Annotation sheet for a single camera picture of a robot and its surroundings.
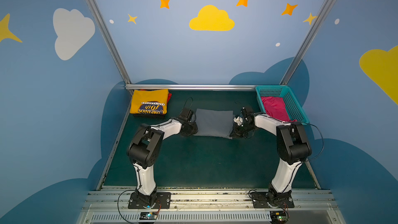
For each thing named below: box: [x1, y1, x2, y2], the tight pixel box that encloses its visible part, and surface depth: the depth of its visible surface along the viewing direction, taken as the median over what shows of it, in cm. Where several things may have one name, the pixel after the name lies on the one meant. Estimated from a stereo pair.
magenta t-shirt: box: [261, 96, 298, 123], surface depth 113 cm
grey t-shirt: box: [193, 108, 234, 140], surface depth 103 cm
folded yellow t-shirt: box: [130, 89, 169, 115], surface depth 106 cm
